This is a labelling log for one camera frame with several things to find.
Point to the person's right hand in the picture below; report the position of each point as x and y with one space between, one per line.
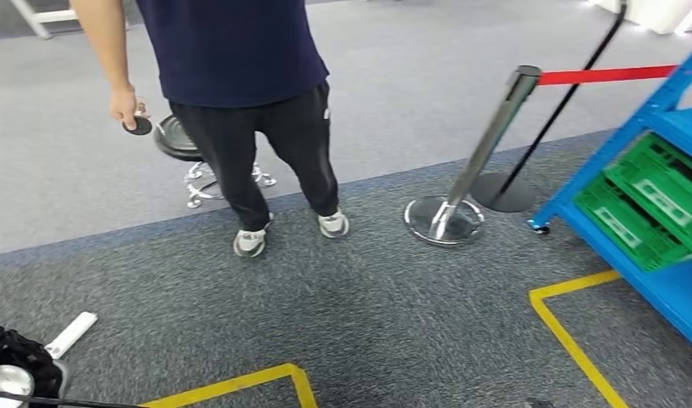
123 107

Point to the black round disc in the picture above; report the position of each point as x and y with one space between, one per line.
138 126

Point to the person's right forearm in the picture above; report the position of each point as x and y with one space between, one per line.
106 45

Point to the blue metal shelf rack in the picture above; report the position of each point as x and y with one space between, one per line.
672 298

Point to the black round stool chrome base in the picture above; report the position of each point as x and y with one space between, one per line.
174 141

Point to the person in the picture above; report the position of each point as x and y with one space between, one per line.
233 50

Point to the chrome stanchion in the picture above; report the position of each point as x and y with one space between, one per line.
444 222

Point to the black pole stanchion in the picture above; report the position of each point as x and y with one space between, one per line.
503 194

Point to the red barrier belt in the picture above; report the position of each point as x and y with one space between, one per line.
605 74

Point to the green plastic crate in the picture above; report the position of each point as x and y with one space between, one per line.
622 169
650 248

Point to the white lit platform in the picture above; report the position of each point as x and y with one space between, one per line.
661 14

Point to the white metal frame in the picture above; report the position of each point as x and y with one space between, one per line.
42 17

